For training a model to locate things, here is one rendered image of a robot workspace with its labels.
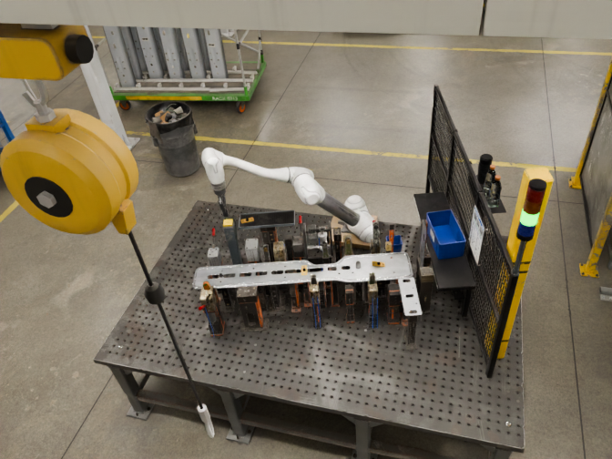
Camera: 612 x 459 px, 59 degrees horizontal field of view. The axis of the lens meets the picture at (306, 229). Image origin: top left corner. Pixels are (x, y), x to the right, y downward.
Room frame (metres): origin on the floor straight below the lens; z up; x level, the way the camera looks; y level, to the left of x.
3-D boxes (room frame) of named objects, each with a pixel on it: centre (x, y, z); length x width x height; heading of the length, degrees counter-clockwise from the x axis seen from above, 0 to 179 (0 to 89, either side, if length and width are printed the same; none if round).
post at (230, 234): (2.71, 0.51, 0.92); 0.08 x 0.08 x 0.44; 87
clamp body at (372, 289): (2.12, -0.36, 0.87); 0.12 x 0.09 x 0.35; 177
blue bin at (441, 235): (2.44, -0.87, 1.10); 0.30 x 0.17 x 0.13; 2
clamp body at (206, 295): (2.20, 0.64, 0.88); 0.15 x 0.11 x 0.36; 177
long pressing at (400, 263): (2.34, 0.06, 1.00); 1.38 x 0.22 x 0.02; 87
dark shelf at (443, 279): (2.49, -0.87, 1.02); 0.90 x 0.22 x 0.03; 177
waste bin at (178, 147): (5.13, 1.31, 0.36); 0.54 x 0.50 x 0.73; 160
